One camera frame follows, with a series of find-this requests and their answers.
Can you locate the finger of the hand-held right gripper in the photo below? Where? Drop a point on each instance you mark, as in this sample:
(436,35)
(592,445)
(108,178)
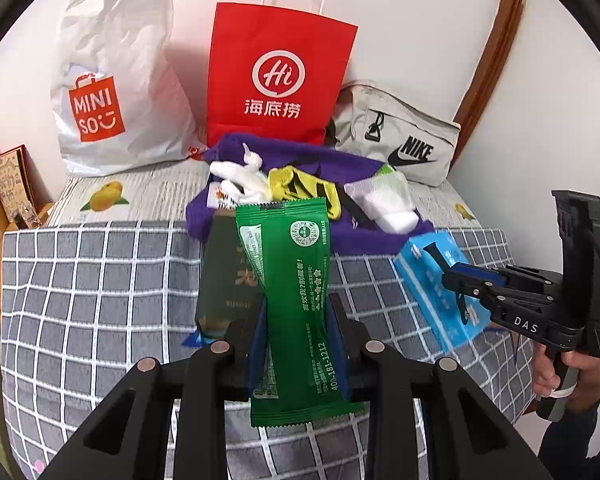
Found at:
(472,287)
(472,270)

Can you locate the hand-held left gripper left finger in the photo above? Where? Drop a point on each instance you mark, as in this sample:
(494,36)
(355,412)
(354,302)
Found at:
(257,345)

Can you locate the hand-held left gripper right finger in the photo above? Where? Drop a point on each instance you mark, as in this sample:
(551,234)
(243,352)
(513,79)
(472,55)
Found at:
(337,355)

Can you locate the blue tissue pack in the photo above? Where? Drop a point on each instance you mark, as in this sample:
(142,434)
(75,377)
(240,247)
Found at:
(430,295)

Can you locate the green foil packet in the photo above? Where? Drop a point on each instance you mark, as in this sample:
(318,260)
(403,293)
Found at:
(290,310)

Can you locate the white tissue packet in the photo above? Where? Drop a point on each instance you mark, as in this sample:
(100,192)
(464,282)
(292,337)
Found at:
(380,192)

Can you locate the small green tissue pack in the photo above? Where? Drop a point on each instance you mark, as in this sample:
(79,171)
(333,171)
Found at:
(390,171)

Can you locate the yellow pouch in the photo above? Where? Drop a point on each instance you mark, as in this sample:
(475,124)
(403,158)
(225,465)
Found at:
(305,185)

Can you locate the person's right forearm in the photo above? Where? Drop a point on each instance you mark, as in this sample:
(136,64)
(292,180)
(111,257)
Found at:
(575,445)

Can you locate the person's right hand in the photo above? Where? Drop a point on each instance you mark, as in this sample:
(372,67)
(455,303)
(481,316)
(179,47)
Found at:
(587,380)

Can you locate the dark green box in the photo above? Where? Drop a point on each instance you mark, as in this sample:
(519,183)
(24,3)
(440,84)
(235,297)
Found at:
(225,280)

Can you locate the purple towel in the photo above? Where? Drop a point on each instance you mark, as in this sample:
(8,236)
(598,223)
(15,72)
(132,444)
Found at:
(370,241)

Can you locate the small printed white packet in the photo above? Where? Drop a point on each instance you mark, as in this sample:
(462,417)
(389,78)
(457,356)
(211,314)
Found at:
(219,196)

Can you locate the grey checked blanket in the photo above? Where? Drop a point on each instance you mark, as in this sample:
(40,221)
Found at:
(105,285)

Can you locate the grey waist bag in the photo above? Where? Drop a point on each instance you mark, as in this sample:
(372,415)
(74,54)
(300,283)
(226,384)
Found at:
(405,120)

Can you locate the fruit printed bedsheet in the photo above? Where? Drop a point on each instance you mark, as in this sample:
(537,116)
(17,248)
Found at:
(145,195)

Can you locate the red paper shopping bag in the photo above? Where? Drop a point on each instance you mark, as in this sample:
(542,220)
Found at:
(280,60)

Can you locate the small brown box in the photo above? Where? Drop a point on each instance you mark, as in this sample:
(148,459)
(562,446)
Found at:
(12,180)

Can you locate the white plastic shopping bag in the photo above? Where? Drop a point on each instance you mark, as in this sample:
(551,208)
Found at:
(120,60)

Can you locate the wooden door frame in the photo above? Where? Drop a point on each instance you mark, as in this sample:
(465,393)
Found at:
(505,35)

